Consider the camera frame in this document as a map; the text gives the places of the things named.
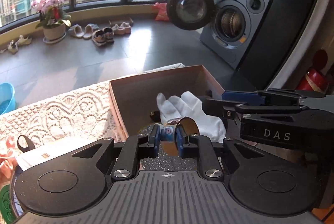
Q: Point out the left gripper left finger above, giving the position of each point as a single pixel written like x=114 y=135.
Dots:
x=128 y=154

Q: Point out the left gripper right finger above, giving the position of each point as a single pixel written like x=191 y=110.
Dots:
x=199 y=147

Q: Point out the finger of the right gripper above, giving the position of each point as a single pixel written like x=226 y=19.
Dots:
x=232 y=109
x=271 y=97

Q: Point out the brown tape roll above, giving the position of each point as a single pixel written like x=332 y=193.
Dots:
x=189 y=126

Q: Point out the white glove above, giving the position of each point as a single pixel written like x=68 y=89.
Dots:
x=189 y=105

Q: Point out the pink cardboard box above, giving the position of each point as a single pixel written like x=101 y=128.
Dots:
x=174 y=92

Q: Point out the white lace tablecloth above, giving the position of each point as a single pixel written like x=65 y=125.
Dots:
x=80 y=113

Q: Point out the grey washing machine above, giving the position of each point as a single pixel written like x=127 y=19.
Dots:
x=228 y=26

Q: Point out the grey sneakers pair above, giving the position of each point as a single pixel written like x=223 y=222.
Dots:
x=103 y=36

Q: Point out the pink shoes in box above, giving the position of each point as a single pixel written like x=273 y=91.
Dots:
x=121 y=26

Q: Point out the grey slipper pair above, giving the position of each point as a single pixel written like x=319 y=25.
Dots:
x=83 y=33

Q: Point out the blue plastic basin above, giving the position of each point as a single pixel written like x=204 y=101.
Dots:
x=7 y=98

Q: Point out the green lid glass jar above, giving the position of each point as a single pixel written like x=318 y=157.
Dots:
x=6 y=204

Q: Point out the potted pink orchid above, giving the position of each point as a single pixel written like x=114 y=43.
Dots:
x=53 y=19

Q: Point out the white shoes pair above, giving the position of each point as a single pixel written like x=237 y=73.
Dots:
x=13 y=46

